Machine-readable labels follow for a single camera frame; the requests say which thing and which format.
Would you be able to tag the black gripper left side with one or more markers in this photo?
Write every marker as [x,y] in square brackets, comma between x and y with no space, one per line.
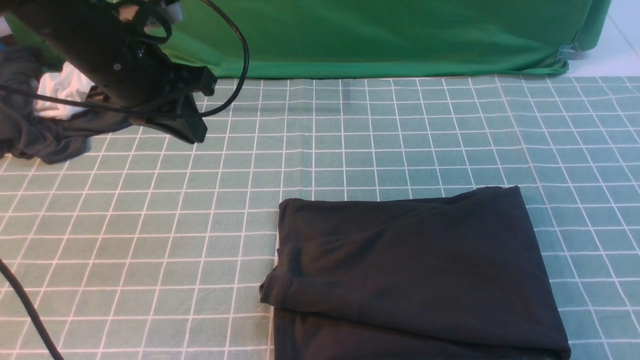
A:
[124,60]

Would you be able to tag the dark gray long-sleeve shirt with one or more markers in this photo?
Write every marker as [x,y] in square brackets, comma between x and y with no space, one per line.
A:
[453,278]

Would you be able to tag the green backdrop cloth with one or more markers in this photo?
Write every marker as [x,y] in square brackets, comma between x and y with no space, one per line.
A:
[362,39]

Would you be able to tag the crumpled white cloth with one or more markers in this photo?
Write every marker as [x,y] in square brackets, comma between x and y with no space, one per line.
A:
[67,84]

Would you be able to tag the teal checkered tablecloth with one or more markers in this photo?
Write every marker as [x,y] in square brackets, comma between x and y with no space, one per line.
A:
[147,248]

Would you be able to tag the crumpled dark gray garment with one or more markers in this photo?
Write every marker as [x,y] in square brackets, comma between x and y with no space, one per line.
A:
[25,135]

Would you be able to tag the metal binder clip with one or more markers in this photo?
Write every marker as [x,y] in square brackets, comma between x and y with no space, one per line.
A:
[568,53]

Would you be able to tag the black wrist camera left side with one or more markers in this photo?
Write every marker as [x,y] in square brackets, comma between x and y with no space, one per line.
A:
[150,11]

